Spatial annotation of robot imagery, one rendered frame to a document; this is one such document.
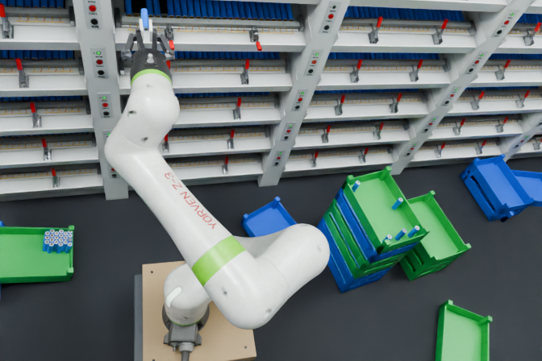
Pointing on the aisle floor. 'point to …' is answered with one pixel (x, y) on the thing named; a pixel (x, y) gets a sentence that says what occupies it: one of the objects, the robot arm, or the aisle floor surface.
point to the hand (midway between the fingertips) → (146, 30)
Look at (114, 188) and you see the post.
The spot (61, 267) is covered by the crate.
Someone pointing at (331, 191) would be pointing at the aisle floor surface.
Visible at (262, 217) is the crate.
